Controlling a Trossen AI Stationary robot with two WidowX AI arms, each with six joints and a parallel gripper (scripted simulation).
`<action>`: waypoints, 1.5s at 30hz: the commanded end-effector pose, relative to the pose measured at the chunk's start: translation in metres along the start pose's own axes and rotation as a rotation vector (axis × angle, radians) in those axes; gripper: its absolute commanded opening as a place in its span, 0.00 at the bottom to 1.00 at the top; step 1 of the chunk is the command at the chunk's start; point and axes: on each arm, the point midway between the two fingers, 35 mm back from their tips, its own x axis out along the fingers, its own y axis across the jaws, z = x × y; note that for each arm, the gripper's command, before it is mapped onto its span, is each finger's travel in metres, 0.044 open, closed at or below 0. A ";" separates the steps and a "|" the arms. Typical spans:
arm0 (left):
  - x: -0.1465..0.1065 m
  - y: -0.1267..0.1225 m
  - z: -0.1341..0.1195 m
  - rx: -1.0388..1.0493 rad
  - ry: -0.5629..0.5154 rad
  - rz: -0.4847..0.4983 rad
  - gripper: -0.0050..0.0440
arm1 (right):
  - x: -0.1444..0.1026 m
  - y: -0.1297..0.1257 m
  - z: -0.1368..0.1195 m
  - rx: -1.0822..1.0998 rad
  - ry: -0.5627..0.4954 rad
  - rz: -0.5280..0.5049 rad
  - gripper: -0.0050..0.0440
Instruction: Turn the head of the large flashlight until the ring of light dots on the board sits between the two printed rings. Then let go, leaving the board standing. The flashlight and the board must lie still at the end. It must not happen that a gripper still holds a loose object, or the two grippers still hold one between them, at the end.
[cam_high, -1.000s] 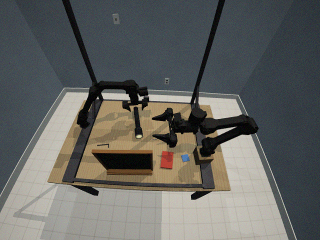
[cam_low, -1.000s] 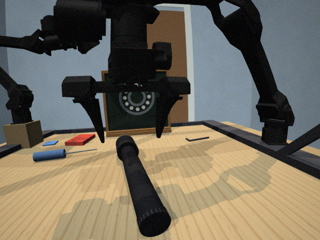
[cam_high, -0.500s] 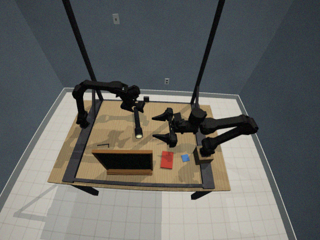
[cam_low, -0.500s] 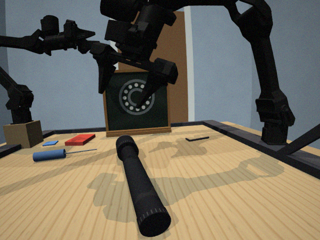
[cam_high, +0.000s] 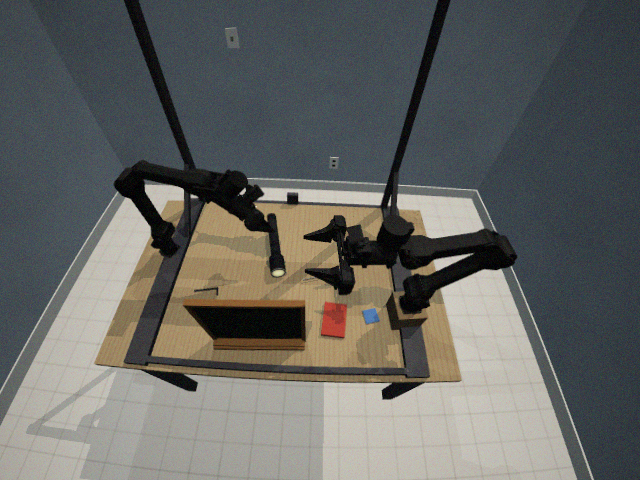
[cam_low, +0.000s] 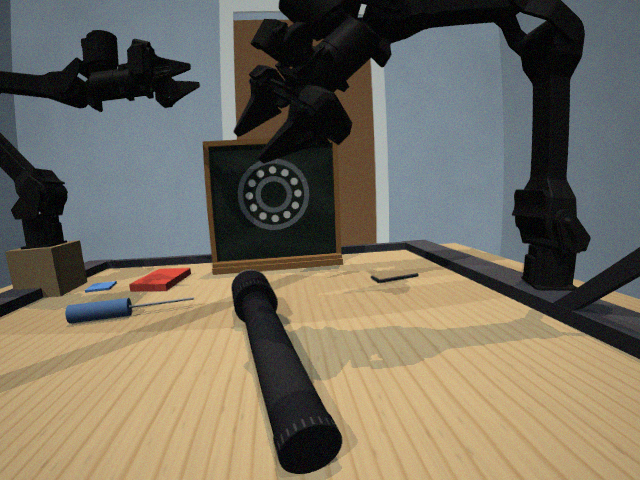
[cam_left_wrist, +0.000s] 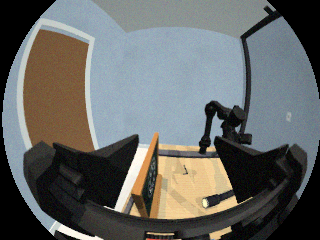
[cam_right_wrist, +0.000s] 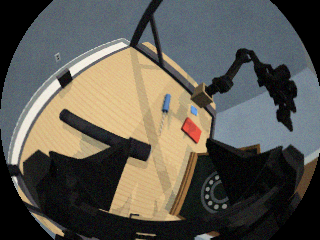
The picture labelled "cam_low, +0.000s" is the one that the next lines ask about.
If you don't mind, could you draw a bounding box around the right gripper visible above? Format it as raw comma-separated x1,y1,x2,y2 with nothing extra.
233,42,352,163

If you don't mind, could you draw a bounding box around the red flat block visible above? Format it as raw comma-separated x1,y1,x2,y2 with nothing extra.
129,268,191,292

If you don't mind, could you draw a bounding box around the blue screwdriver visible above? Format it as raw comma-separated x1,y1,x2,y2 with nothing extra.
65,297,194,324

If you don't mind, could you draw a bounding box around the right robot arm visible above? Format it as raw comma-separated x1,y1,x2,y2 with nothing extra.
251,0,591,291

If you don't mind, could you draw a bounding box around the black flashlight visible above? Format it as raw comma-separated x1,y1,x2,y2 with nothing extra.
231,269,342,474

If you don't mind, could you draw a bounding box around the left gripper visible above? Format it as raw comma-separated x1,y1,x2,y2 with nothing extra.
112,43,200,108

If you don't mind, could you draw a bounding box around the blue flat plate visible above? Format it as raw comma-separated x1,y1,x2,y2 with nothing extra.
85,281,117,293

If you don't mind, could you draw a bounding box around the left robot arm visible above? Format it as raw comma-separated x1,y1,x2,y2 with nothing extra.
0,30,121,249

